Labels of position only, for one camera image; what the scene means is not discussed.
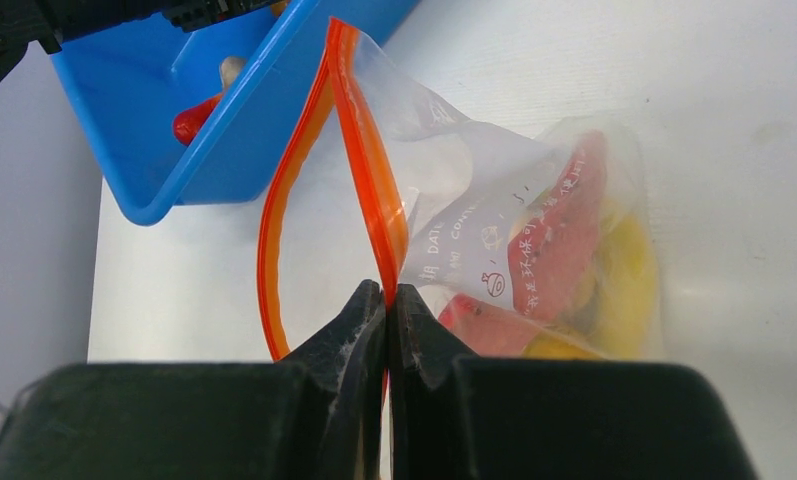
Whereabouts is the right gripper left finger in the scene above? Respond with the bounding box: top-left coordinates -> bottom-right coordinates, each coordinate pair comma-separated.
0,280 -> 385,479

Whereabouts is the yellow toy banana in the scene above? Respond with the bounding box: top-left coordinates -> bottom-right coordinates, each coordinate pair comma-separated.
521,200 -> 661,360

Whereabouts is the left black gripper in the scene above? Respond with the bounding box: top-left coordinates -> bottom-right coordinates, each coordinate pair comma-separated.
0,1 -> 289,83

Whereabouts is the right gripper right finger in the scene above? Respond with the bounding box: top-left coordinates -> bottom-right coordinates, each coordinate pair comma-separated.
389,285 -> 756,479

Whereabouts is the clear zip bag orange zipper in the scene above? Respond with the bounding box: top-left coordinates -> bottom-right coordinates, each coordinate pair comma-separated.
256,18 -> 650,360

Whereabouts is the blue plastic bin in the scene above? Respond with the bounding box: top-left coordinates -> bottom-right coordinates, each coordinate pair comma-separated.
53,1 -> 414,226

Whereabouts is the beige toy garlic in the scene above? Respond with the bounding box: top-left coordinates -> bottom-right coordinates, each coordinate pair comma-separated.
219,56 -> 247,91

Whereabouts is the red toy wax apple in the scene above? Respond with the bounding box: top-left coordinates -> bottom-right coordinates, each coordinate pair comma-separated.
172,92 -> 224,146

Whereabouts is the red toy watermelon slice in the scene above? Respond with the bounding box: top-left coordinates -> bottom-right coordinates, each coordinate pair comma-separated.
438,130 -> 608,360

